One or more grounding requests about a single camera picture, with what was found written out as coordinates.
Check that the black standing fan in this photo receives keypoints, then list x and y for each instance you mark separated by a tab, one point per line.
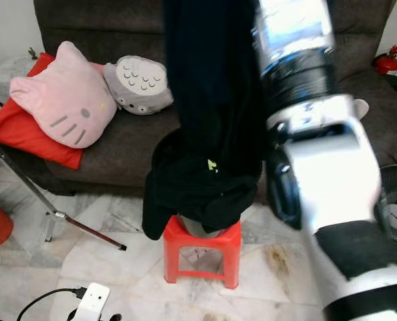
395	214

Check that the metal clothes rack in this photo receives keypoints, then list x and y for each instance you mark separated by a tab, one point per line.
24	180

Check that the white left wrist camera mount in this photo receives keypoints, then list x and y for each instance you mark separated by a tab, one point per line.
95	301

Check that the pink cat face pillow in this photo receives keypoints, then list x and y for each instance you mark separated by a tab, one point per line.
65	97

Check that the small brown ornament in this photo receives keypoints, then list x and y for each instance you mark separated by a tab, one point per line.
33	54

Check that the red fire extinguisher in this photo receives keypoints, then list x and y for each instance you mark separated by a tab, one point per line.
387	63

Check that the dark brown sofa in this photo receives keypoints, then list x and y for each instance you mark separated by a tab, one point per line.
125	144

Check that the large black garment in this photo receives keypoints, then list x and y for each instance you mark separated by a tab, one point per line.
212	80

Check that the side table with grey cloth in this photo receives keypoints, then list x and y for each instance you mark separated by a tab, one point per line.
11	77

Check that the grey Totoro plush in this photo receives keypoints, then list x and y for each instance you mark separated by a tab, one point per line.
138	83

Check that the red cushion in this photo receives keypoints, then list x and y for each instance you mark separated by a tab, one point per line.
25	140

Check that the black clothes pile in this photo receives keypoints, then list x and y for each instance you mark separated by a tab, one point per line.
192	197

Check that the red plastic stool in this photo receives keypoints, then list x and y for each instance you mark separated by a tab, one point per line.
202	244

